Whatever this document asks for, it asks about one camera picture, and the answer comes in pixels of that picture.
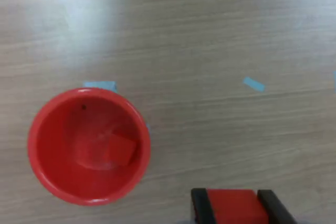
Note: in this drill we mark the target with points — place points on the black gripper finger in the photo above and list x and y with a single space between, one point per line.
200 208
275 208

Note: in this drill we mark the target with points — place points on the red cube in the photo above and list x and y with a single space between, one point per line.
119 150
235 205

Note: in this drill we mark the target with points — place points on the red plastic cup bin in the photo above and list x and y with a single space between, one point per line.
52 155

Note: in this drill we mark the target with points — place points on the small blue tape strip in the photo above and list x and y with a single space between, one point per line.
334 80
253 84

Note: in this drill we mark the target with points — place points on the blue tape cross marker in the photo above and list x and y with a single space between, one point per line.
105 85

